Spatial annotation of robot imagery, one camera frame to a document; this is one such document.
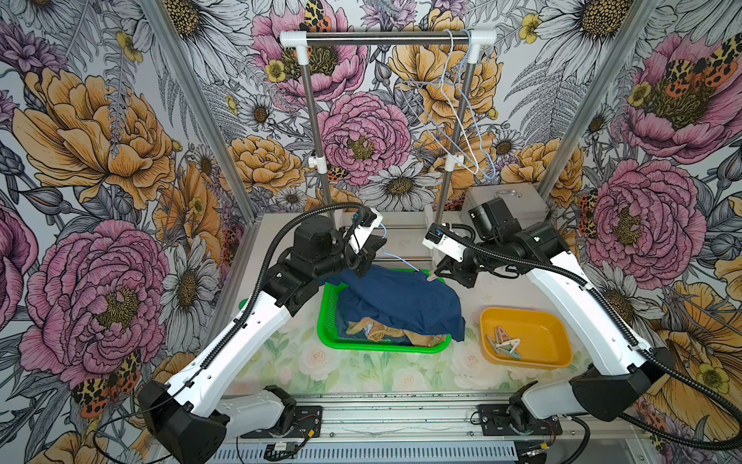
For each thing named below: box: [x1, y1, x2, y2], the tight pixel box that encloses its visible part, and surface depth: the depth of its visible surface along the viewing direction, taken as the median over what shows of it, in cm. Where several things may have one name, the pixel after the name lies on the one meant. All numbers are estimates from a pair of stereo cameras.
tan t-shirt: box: [345, 317, 448, 348], surface depth 83 cm
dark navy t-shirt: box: [322, 265, 466, 343], surface depth 78 cm
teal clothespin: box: [496, 345, 522, 359], surface depth 86 cm
